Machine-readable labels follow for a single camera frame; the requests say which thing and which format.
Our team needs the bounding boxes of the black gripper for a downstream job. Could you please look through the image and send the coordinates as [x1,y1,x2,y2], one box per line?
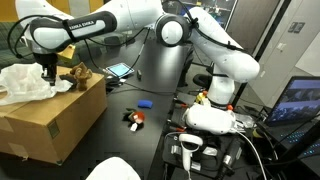
[32,52,59,87]

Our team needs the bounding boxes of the white plastic bag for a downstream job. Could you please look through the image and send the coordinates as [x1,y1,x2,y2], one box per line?
[0,62,73,107]

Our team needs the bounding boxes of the brown plush animal toy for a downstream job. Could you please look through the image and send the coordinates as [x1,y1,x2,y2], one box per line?
[68,61,94,92]

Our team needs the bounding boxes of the red plush tomato toy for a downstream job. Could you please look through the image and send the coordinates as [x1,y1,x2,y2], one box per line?
[121,107,147,132]

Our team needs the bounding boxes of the blue sponge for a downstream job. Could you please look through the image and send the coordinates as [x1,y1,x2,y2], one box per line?
[137,99,154,110]

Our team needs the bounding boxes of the white cloth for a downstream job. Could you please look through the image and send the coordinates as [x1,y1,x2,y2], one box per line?
[85,156,142,180]

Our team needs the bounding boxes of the cardboard box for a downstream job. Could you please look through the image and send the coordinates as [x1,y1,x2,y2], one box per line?
[0,65,109,166]

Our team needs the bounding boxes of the tablet with white screen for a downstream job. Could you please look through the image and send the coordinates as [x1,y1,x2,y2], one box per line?
[105,62,136,80]

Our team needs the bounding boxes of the yellow emergency stop button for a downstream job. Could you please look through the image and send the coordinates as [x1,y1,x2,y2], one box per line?
[195,91,210,106]

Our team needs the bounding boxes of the white VR controller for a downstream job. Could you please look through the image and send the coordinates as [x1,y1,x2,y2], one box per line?
[178,133,204,173]

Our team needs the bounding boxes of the white VR headset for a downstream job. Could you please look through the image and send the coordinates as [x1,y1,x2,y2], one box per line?
[182,103,238,136]

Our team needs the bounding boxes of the black perforated mounting board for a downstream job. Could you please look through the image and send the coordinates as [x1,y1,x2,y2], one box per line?
[162,131,249,179]

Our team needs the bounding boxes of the open black laptop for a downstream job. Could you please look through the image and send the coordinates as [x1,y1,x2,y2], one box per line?
[265,75,320,162]

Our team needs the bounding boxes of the yellow wrist camera mount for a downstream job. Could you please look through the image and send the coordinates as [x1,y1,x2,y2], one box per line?
[57,44,77,62]

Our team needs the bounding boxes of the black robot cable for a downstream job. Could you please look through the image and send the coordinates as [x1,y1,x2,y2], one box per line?
[7,14,151,73]

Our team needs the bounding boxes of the black table cable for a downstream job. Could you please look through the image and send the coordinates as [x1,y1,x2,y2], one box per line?
[106,80,177,97]

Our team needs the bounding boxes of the orange handled black clamp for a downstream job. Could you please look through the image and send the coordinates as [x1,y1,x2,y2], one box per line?
[167,119,188,133]
[173,98,190,110]

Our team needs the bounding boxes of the white cable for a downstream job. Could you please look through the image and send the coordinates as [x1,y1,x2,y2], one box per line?
[233,129,270,180]

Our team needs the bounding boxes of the white wall light switch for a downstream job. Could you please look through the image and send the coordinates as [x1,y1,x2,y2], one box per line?
[276,41,288,52]

